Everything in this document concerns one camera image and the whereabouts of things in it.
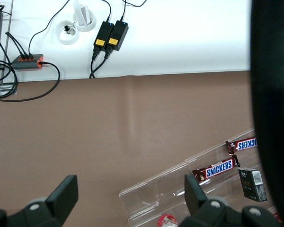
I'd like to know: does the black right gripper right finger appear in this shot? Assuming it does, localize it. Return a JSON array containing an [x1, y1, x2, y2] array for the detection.
[[177, 174, 284, 227]]

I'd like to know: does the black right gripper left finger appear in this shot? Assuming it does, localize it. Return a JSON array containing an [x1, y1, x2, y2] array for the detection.
[[0, 175, 79, 227]]

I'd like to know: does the Snickers chocolate bar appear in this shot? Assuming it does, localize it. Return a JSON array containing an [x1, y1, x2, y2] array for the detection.
[[225, 137, 257, 155], [192, 154, 241, 183]]

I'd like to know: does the clear acrylic display rack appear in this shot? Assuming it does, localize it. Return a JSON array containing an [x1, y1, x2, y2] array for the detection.
[[119, 127, 280, 224]]

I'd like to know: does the red white bottle top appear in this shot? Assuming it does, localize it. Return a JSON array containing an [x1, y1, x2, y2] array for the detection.
[[158, 214, 179, 227]]

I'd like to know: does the small black box with barcode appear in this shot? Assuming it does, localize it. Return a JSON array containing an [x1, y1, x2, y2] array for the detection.
[[237, 166, 268, 202]]

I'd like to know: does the brown table mat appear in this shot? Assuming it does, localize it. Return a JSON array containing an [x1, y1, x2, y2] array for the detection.
[[0, 70, 284, 227]]

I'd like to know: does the grey orange USB hub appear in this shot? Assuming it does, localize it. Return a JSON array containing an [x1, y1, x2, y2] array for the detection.
[[11, 53, 44, 70]]

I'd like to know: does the small black clip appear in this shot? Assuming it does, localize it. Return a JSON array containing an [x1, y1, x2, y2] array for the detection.
[[64, 25, 77, 36]]

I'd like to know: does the black power adapter yellow label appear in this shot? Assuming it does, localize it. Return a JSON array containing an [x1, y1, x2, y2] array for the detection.
[[93, 20, 114, 48], [106, 20, 129, 52]]

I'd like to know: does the white folded paper piece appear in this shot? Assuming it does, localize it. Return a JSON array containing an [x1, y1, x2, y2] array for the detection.
[[73, 0, 92, 26]]

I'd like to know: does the black looping hub cable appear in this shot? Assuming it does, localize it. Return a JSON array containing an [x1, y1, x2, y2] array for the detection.
[[0, 61, 61, 102]]

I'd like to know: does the silver metal bracket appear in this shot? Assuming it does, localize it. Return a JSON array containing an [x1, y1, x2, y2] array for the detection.
[[0, 83, 18, 96]]

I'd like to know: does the black coiled cable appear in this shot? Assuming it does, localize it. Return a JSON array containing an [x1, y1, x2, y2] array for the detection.
[[0, 60, 18, 99]]

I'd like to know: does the thick black blurred cable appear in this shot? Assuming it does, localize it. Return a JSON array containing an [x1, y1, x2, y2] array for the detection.
[[249, 0, 284, 227]]

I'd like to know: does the thick black adapter mains cable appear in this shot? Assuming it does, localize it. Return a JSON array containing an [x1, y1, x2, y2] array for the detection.
[[89, 46, 114, 79], [89, 46, 101, 79]]

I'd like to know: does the black USB cable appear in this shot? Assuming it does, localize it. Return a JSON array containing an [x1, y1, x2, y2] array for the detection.
[[5, 31, 24, 60], [8, 33, 29, 60]]

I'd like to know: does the white tape roll ring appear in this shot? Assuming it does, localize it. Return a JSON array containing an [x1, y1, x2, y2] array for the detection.
[[72, 9, 96, 33], [55, 20, 80, 45]]

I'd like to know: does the long black hub cable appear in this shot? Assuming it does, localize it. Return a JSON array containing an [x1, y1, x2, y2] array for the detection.
[[28, 0, 71, 57]]

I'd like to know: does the thin black adapter output cable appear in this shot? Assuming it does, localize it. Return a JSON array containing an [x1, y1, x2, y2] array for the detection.
[[103, 0, 112, 22], [120, 0, 148, 22]]

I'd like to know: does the silver aluminium rail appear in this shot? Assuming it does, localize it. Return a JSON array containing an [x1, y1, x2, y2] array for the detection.
[[0, 0, 14, 85]]

